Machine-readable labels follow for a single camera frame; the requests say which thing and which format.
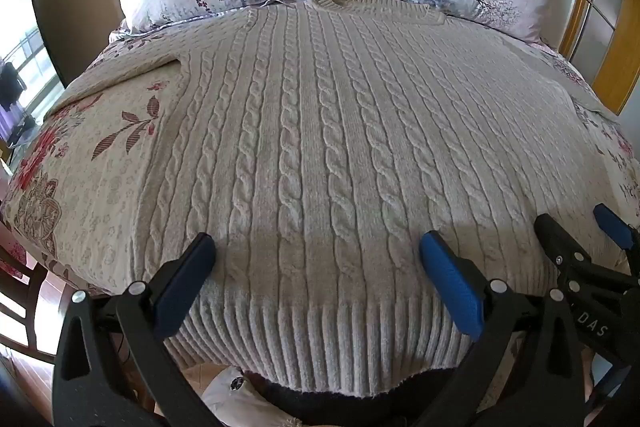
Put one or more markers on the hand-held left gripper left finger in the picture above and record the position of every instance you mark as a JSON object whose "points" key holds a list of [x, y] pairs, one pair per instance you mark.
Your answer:
{"points": [[180, 287]]}

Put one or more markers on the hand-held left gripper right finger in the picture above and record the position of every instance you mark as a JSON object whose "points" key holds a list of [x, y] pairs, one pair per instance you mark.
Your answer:
{"points": [[450, 277]]}

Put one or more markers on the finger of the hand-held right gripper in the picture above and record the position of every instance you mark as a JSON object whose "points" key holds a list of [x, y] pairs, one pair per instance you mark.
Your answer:
{"points": [[614, 227], [552, 237]]}

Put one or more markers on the floral bed sheet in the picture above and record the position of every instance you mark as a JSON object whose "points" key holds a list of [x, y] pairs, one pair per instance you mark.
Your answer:
{"points": [[95, 207]]}

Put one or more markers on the white plastic bag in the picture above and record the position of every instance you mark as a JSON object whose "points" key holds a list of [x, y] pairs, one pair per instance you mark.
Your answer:
{"points": [[235, 399]]}

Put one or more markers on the dark wooden chair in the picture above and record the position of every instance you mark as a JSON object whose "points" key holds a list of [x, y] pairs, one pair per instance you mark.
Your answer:
{"points": [[30, 279]]}

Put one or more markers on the wooden headboard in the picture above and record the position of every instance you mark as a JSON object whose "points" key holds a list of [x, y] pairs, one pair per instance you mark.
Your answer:
{"points": [[616, 72]]}

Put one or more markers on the dark cloth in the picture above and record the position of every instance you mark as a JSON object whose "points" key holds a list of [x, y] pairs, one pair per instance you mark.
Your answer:
{"points": [[350, 409]]}

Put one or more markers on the window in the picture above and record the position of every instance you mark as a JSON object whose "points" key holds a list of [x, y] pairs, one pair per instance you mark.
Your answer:
{"points": [[35, 57]]}

